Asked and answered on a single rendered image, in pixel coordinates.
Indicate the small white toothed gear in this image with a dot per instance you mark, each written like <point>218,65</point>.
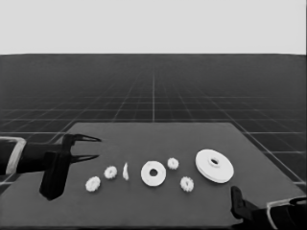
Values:
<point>114,172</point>
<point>97,183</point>
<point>191,184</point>
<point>176,164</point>

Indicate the large thick white disc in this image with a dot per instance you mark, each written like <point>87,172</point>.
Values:
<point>220,174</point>

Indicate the small white T-shaped piece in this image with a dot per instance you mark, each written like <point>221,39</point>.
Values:
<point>126,172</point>

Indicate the white round carrier with pins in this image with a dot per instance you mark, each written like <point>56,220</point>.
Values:
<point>161,174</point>

